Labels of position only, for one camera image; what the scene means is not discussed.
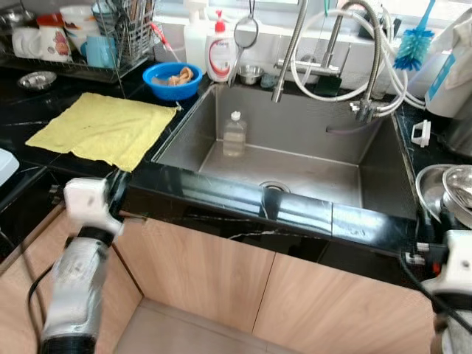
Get large steel basin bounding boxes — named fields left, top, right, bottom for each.
left=415, top=164, right=472, bottom=222

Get yellow cloth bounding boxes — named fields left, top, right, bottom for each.
left=26, top=92, right=179, bottom=172

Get light wood cabinet door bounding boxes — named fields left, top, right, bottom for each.
left=0, top=206, right=145, bottom=354
left=253, top=251, right=443, bottom=354
left=111, top=214, right=278, bottom=333

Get white plastic clip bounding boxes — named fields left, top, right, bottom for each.
left=412, top=119, right=431, bottom=147

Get blue plastic bowl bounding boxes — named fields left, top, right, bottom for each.
left=142, top=62, right=204, bottom=102

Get white rectangular tray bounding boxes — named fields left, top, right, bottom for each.
left=0, top=147, right=20, bottom=187

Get clear plastic bottle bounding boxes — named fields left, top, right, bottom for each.
left=223, top=111, right=247, bottom=157

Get stainless steel sink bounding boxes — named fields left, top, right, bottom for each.
left=153, top=81, right=418, bottom=221

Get tan crumpled rag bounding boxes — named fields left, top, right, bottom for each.
left=168, top=66, right=198, bottom=85

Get small shallow steel dish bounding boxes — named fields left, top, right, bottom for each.
left=16, top=72, right=58, bottom=91

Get light blue cup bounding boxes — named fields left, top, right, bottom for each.
left=85, top=35, right=117, bottom=69

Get sink drain strainer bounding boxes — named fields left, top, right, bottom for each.
left=260, top=181, right=291, bottom=195

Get white blue water jug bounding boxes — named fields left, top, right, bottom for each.
left=424, top=11, right=472, bottom=119

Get printed white mug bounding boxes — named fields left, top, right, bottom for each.
left=37, top=26, right=73, bottom=63

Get white pump bottle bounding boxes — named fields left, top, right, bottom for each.
left=183, top=0, right=211, bottom=71

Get white red-pump soap bottle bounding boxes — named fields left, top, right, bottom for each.
left=205, top=10, right=237, bottom=83

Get steel gooseneck faucet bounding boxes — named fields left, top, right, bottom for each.
left=339, top=0, right=403, bottom=122

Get dark green sponge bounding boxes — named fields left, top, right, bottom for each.
left=316, top=70, right=344, bottom=97

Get stacked white bowls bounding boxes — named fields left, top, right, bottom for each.
left=60, top=6, right=97, bottom=52

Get small steel cup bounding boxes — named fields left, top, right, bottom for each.
left=237, top=65, right=264, bottom=85

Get plain white mug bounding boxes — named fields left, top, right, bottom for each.
left=11, top=28, right=42, bottom=60

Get blue bottle brush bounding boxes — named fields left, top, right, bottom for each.
left=393, top=0, right=437, bottom=71

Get red lid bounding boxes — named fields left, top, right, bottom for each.
left=37, top=13, right=66, bottom=29

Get chrome tap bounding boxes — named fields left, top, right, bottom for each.
left=277, top=11, right=349, bottom=78

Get flexible steel faucet spout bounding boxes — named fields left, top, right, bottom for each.
left=271, top=0, right=309, bottom=103

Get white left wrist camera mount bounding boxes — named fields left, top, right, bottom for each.
left=63, top=177, right=125, bottom=237

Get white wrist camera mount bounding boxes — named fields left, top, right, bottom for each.
left=63, top=177, right=125, bottom=237
left=424, top=230, right=472, bottom=296

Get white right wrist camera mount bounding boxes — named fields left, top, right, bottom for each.
left=424, top=230, right=472, bottom=296

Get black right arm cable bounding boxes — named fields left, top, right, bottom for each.
left=398, top=251, right=472, bottom=333

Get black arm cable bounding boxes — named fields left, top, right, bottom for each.
left=398, top=251, right=472, bottom=333
left=26, top=262, right=56, bottom=347

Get wire dish rack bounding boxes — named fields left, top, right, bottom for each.
left=0, top=0, right=159, bottom=83

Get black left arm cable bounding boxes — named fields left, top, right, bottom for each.
left=26, top=262, right=56, bottom=347

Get wire cutlery basket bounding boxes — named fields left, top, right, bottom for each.
left=96, top=0, right=158, bottom=66

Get red-handled kitchen tool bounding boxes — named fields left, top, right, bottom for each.
left=151, top=22, right=181, bottom=63

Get round wire strainer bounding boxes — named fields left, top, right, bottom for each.
left=233, top=0, right=260, bottom=51

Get white hose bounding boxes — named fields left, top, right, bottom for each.
left=291, top=6, right=428, bottom=111

